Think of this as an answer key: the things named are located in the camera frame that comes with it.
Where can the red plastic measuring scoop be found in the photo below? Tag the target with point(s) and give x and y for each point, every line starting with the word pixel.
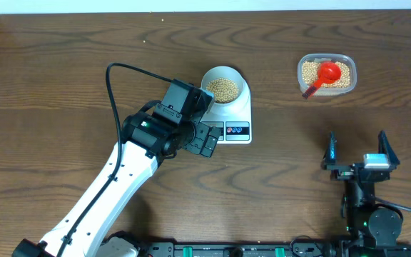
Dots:
pixel 328 73

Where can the black mounting rail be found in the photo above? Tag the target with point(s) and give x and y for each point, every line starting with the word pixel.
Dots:
pixel 296 248

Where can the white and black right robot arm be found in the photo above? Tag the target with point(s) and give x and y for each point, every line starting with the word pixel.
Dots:
pixel 372 224

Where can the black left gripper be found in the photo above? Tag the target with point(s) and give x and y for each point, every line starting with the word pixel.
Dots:
pixel 196 144

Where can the white plastic bowl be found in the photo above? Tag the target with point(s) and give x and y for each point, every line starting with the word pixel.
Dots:
pixel 225 83

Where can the clear container of soybeans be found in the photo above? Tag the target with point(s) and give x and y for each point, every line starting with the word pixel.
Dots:
pixel 308 68

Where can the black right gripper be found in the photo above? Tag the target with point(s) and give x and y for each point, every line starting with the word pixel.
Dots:
pixel 329 163

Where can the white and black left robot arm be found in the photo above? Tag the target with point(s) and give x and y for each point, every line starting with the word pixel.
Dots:
pixel 147 138

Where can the white digital kitchen scale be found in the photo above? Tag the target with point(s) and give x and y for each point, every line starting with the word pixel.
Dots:
pixel 234 120

